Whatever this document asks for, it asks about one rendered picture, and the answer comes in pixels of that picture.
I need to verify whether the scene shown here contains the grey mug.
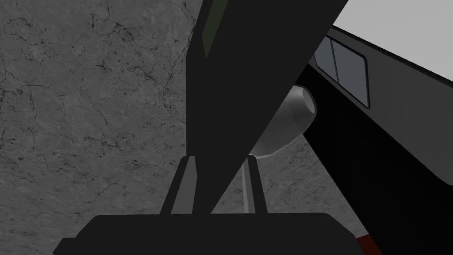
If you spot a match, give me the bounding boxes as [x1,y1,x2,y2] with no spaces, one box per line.
[249,85,318,158]

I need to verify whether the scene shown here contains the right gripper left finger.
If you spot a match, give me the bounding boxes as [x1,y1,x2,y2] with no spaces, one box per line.
[160,155,198,215]

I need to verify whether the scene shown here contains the black board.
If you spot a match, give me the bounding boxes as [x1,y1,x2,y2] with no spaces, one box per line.
[184,0,349,215]

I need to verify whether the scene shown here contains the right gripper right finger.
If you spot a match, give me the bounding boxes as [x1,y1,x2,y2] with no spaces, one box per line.
[242,155,269,215]

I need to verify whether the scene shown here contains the black appliance with window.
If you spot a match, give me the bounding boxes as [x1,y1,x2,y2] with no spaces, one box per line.
[295,24,453,255]

